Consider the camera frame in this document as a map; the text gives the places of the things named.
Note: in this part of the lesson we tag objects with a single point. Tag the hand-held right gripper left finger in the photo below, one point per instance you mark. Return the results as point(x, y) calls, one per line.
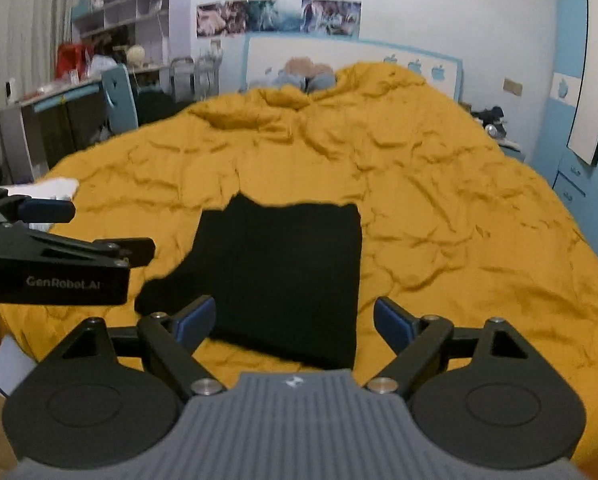
point(194, 317)

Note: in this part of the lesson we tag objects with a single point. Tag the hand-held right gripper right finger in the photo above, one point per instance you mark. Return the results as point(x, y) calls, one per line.
point(391, 320)

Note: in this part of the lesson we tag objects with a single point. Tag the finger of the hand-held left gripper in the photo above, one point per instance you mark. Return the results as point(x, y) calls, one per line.
point(49, 211)
point(129, 250)

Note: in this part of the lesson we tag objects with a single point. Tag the black garment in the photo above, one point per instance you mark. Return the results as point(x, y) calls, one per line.
point(279, 270)

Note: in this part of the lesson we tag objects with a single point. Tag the dark clothes on chair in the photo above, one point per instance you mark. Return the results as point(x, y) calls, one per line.
point(161, 107)

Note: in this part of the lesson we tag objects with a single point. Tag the white cloth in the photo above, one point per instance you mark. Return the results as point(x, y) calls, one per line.
point(44, 188)

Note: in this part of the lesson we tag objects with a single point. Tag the grey desk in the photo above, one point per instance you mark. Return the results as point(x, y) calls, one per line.
point(49, 130)

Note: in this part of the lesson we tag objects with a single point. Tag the small white device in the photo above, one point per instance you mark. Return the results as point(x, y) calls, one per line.
point(12, 91)

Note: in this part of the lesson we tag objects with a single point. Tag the yellow blanket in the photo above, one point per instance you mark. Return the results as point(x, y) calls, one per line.
point(454, 210)

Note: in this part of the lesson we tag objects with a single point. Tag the blue chair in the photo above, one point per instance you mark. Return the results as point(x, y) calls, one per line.
point(121, 97)

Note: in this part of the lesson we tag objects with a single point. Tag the red bag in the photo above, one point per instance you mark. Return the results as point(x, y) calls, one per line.
point(73, 60)

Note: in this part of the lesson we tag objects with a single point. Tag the cream round plush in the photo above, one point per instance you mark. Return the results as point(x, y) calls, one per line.
point(136, 55)

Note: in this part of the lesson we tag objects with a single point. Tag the light curtain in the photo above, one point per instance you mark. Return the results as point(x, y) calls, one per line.
point(14, 35)

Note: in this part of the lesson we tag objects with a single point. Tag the dark items on nightstand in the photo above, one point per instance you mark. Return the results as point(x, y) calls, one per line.
point(491, 117)

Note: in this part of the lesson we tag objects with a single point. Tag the pillows at bed head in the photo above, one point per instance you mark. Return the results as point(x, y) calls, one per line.
point(291, 81)

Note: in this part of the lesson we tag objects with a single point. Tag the blue and white wardrobe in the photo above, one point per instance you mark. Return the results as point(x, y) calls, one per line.
point(554, 125)

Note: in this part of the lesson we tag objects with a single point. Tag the brown plush toy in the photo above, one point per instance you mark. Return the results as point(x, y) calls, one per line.
point(304, 66)

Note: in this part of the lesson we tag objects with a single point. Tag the white blue-trimmed headboard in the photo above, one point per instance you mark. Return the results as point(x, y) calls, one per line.
point(369, 52)

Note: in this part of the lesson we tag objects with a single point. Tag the white black-framed board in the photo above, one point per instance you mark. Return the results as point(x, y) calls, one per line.
point(591, 85)

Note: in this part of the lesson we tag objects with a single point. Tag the white wall shelf unit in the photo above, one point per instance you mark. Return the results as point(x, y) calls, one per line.
point(124, 5)

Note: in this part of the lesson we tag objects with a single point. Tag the wall poster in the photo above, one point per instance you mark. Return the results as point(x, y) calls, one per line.
point(331, 16)
point(239, 19)

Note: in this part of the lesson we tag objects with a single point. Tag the wall socket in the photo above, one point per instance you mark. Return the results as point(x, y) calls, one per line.
point(512, 87)

